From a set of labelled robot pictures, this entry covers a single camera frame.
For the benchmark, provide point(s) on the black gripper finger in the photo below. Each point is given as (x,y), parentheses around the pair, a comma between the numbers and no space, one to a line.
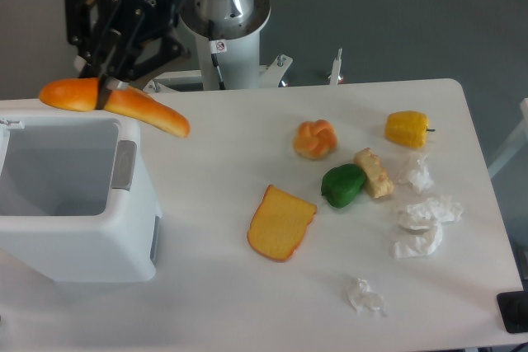
(128,62)
(90,27)

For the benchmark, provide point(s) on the long orange bread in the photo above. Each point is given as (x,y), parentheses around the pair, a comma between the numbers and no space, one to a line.
(85,94)

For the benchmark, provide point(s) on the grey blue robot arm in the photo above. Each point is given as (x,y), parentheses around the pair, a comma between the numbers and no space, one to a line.
(123,40)

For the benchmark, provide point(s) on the white trash can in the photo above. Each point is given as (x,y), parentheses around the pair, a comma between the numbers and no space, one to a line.
(77,203)

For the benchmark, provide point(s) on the round knotted bread roll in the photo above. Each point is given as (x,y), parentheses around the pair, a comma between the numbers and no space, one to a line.
(314,139)

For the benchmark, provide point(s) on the yellow toast slice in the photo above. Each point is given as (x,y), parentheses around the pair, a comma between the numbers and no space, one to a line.
(279,224)

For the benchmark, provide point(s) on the green bell pepper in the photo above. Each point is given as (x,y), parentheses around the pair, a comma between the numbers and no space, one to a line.
(342,184)

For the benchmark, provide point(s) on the beige cake piece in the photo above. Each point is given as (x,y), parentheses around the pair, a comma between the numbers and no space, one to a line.
(377,181)

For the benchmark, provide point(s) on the yellow bell pepper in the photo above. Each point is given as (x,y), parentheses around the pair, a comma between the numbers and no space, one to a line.
(408,128)

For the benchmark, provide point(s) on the crumpled white tissue upper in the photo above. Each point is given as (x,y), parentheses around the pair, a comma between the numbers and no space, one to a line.
(415,173)

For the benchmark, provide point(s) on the crumpled white tissue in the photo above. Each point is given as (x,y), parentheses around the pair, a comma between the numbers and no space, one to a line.
(415,173)
(420,226)
(361,296)

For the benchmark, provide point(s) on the crumpled white tissue lower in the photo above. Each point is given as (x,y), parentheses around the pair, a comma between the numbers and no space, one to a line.
(361,296)

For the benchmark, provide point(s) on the crumpled white tissue middle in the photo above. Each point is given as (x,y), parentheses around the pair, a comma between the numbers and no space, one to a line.
(420,226)

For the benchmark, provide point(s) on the black device at edge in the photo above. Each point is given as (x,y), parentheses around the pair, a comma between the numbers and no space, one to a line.
(513,309)

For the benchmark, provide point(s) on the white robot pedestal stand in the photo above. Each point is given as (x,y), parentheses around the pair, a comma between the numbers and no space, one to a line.
(227,37)

